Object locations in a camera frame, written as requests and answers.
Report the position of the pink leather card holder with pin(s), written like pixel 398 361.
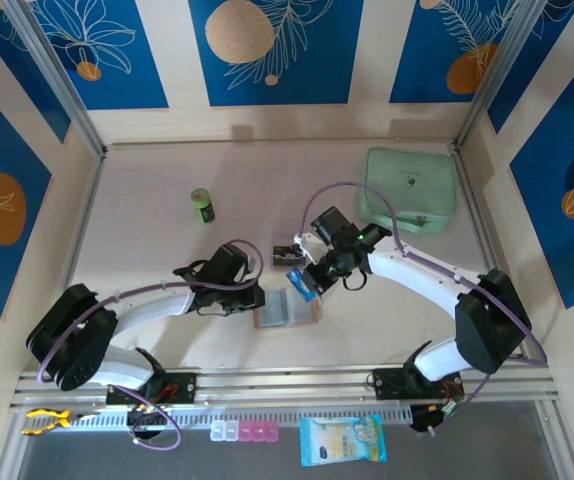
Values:
pixel 277 310

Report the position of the black credit card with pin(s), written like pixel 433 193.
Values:
pixel 284 262

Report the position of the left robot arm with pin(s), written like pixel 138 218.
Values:
pixel 152 307

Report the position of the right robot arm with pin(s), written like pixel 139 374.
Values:
pixel 417 270

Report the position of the green cylindrical bottle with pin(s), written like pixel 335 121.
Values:
pixel 202 205

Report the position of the aluminium front beam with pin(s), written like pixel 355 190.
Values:
pixel 287 385

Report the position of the mint green zip pouch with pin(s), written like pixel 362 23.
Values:
pixel 407 175

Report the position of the white and pink pill organizer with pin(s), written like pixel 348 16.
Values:
pixel 244 431

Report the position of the wet wipes packet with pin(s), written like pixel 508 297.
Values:
pixel 342 442

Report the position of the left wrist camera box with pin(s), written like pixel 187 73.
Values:
pixel 252 264

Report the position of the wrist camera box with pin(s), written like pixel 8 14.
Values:
pixel 252 264
pixel 303 246

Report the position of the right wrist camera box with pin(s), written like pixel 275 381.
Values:
pixel 303 246

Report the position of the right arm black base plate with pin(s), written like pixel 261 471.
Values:
pixel 387 382

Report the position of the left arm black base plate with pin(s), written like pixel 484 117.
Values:
pixel 182 387

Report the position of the aluminium table edge rail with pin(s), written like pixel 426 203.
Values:
pixel 87 200
pixel 468 180

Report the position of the aluminium upright post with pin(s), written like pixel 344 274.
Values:
pixel 57 75
pixel 493 75

